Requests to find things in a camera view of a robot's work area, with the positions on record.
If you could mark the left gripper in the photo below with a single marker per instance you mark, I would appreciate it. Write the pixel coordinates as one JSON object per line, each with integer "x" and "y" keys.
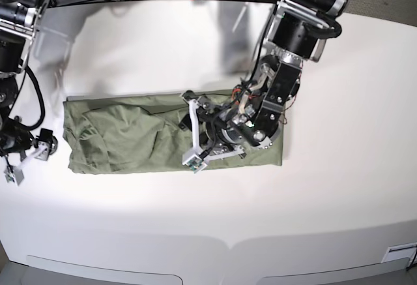
{"x": 219, "y": 125}

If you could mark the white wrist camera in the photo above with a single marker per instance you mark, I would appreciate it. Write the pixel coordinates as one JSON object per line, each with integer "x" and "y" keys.
{"x": 193, "y": 161}
{"x": 13, "y": 175}

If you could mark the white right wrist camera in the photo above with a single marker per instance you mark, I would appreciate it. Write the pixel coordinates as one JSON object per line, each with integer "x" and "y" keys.
{"x": 13, "y": 175}

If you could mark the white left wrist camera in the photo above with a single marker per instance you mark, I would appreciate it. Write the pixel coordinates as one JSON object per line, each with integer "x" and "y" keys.
{"x": 193, "y": 161}

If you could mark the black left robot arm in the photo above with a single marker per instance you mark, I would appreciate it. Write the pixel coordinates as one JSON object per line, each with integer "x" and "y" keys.
{"x": 296, "y": 31}

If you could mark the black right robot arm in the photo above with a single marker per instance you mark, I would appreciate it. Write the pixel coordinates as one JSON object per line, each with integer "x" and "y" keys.
{"x": 19, "y": 25}

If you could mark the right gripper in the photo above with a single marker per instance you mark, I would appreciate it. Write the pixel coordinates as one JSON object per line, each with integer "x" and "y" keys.
{"x": 17, "y": 140}

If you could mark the green T-shirt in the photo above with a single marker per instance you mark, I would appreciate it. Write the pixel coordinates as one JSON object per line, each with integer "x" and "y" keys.
{"x": 140, "y": 134}

